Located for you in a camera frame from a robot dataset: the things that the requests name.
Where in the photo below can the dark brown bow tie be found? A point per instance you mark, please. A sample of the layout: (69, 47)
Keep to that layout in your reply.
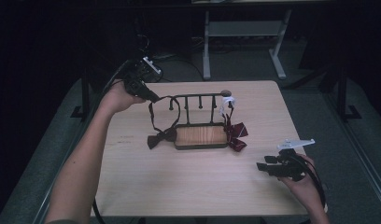
(162, 135)

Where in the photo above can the person's right hand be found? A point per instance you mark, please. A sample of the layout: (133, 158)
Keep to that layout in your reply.
(307, 189)

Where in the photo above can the person's left hand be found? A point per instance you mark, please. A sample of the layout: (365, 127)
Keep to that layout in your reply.
(117, 99)

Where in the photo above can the black metal stand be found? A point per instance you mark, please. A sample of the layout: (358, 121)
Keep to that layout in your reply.
(85, 93)
(342, 93)

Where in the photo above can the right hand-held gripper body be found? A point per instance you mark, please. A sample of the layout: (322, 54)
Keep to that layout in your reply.
(293, 166)

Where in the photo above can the red striped bow tie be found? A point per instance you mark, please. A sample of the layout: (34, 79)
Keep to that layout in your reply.
(237, 132)

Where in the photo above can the black hook rack wooden tray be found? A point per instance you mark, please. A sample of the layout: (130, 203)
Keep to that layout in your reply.
(200, 135)

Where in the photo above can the grey metal desk frame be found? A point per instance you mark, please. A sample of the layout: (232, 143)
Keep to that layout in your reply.
(241, 29)

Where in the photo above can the metal floor rail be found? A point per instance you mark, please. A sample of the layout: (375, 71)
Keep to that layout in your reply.
(39, 211)
(363, 158)

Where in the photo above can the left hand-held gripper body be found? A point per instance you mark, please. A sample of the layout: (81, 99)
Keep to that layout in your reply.
(137, 73)

